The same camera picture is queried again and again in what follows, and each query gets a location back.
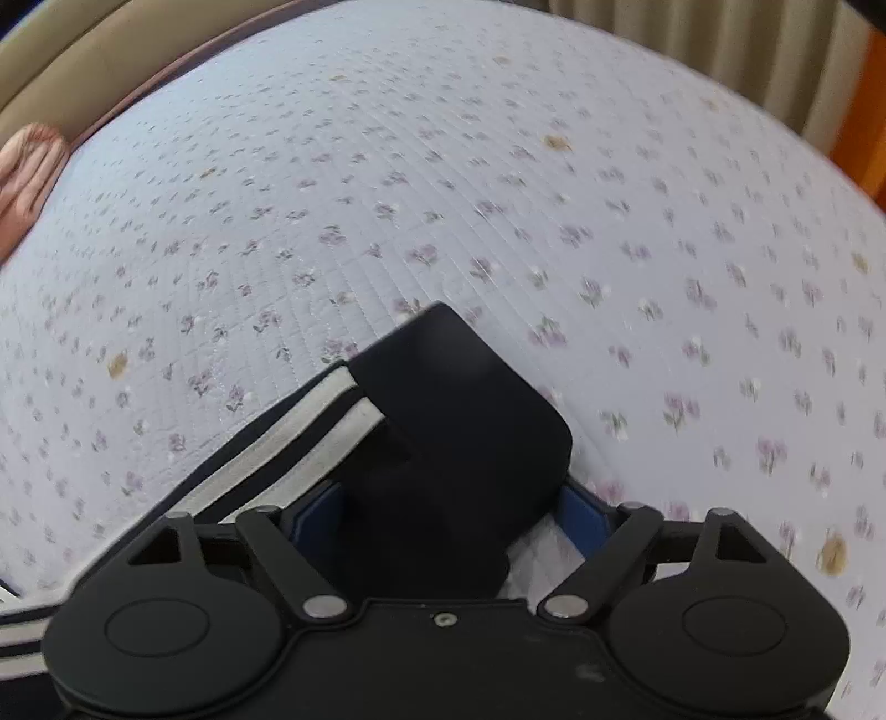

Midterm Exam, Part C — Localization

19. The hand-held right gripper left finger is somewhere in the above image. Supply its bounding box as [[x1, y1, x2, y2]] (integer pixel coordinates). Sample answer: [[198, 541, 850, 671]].
[[128, 481, 351, 620]]

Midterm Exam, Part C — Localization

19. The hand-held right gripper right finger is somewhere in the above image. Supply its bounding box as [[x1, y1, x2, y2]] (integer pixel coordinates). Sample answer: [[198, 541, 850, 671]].
[[536, 485, 766, 620]]

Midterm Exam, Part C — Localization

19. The navy garment with white stripes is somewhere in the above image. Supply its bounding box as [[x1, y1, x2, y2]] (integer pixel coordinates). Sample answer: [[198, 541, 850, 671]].
[[0, 302, 575, 720]]

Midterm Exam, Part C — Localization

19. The floral quilted bed sheet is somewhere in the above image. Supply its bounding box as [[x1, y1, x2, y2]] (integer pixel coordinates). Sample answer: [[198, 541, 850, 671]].
[[0, 0, 886, 720]]

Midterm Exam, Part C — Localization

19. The folded pink blanket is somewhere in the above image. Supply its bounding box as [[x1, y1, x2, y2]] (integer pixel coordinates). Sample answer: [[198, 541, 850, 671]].
[[0, 123, 71, 263]]

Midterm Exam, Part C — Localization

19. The orange wooden panel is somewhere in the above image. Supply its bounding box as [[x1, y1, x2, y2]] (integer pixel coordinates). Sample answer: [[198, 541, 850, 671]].
[[825, 116, 886, 219]]

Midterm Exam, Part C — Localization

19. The cream pleated curtain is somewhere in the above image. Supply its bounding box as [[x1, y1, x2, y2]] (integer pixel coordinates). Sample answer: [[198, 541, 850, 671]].
[[545, 0, 874, 143]]

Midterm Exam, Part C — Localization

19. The beige padded headboard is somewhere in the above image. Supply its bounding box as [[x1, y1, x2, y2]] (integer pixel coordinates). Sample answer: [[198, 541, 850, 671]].
[[0, 0, 295, 143]]

